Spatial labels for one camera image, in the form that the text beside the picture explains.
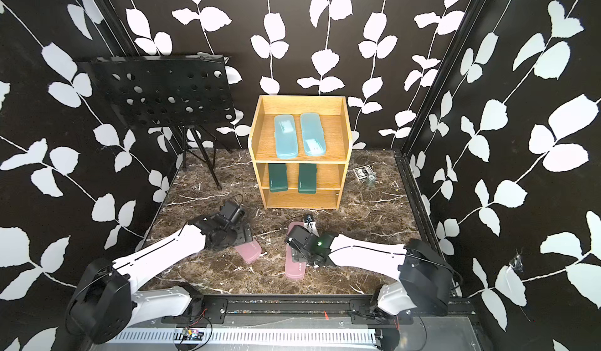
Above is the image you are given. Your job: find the pink pencil case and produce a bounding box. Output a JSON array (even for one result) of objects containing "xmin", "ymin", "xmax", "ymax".
[
  {"xmin": 285, "ymin": 221, "xmax": 306, "ymax": 280},
  {"xmin": 235, "ymin": 240, "xmax": 262, "ymax": 264}
]

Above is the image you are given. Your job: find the dark green pencil case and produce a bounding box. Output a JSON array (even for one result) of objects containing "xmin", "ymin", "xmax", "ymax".
[
  {"xmin": 269, "ymin": 163, "xmax": 288, "ymax": 193},
  {"xmin": 297, "ymin": 163, "xmax": 317, "ymax": 195}
]

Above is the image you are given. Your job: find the light blue pencil case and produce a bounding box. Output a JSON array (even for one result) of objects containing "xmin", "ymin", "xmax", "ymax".
[
  {"xmin": 274, "ymin": 114, "xmax": 298, "ymax": 160},
  {"xmin": 300, "ymin": 113, "xmax": 326, "ymax": 156}
]

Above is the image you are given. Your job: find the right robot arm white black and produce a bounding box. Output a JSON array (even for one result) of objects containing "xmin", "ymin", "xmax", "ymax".
[{"xmin": 285, "ymin": 225, "xmax": 458, "ymax": 319}]

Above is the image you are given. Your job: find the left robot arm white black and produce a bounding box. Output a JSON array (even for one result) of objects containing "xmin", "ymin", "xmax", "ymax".
[{"xmin": 64, "ymin": 201, "xmax": 253, "ymax": 344}]

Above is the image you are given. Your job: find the wooden three-tier shelf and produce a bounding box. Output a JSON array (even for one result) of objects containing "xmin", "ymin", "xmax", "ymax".
[{"xmin": 248, "ymin": 95, "xmax": 353, "ymax": 210}]

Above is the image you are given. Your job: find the small metal clamp object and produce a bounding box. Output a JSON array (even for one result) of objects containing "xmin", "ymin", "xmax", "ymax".
[{"xmin": 353, "ymin": 165, "xmax": 377, "ymax": 185}]

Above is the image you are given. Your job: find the black perforated music stand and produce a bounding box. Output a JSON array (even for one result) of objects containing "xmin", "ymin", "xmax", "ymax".
[{"xmin": 78, "ymin": 54, "xmax": 236, "ymax": 173}]

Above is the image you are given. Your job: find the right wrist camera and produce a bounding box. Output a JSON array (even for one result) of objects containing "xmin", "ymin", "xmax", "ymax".
[{"xmin": 303, "ymin": 213, "xmax": 319, "ymax": 237}]

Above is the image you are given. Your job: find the black front rail base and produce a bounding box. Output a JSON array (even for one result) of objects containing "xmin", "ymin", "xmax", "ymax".
[{"xmin": 152, "ymin": 295, "xmax": 480, "ymax": 328}]

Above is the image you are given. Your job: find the white slotted cable duct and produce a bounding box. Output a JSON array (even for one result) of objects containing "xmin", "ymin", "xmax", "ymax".
[{"xmin": 110, "ymin": 328, "xmax": 379, "ymax": 346}]

